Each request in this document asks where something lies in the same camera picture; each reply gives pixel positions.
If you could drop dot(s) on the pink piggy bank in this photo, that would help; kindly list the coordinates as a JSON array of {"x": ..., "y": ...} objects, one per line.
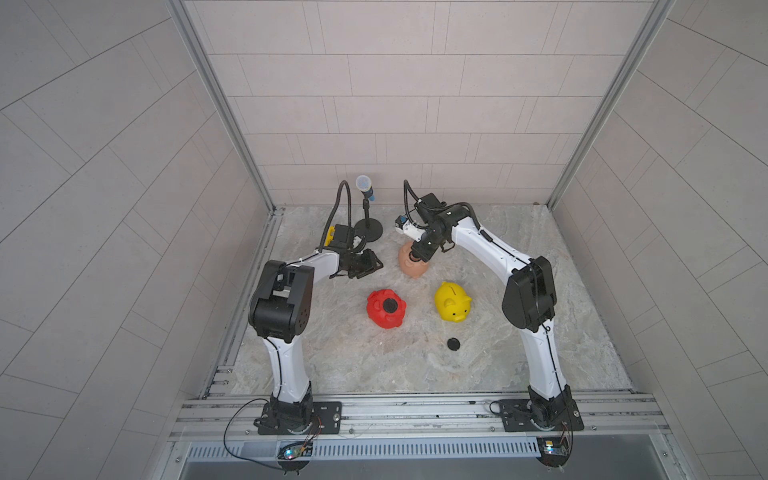
[{"x": 410, "y": 265}]

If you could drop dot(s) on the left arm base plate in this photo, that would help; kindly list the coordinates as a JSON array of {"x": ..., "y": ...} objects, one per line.
[{"x": 299, "y": 418}]

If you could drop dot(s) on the yellow triangular block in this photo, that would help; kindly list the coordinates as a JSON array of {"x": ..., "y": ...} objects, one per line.
[{"x": 329, "y": 236}]

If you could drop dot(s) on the aluminium mounting rail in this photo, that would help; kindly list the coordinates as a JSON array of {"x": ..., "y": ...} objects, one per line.
[{"x": 365, "y": 416}]

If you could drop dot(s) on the right circuit board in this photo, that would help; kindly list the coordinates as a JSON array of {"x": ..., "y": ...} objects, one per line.
[{"x": 554, "y": 451}]

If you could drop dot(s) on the circuit board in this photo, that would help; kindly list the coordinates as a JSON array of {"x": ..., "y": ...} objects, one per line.
[
  {"x": 554, "y": 451},
  {"x": 294, "y": 452}
]

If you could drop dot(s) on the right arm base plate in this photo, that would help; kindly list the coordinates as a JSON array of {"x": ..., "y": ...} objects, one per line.
[{"x": 519, "y": 415}]

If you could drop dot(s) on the black plug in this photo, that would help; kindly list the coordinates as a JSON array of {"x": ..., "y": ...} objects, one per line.
[
  {"x": 453, "y": 344},
  {"x": 390, "y": 305}
]

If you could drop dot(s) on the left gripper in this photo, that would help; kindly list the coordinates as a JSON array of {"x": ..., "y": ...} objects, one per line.
[{"x": 367, "y": 263}]

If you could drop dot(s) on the yellow piggy bank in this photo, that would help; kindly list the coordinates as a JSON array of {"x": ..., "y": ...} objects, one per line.
[{"x": 452, "y": 302}]

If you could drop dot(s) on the black microphone stand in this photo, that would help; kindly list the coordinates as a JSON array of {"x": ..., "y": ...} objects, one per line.
[{"x": 368, "y": 228}]

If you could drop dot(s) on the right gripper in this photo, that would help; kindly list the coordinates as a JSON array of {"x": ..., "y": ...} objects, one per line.
[{"x": 419, "y": 248}]

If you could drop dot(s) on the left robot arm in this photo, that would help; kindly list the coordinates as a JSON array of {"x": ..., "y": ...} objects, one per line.
[{"x": 279, "y": 312}]

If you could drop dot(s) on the left circuit board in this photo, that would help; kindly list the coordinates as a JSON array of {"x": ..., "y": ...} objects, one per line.
[{"x": 294, "y": 452}]

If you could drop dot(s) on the red piggy bank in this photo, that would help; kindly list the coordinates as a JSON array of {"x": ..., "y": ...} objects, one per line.
[{"x": 379, "y": 316}]

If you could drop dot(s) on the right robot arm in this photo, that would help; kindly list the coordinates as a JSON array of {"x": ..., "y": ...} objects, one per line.
[{"x": 528, "y": 303}]

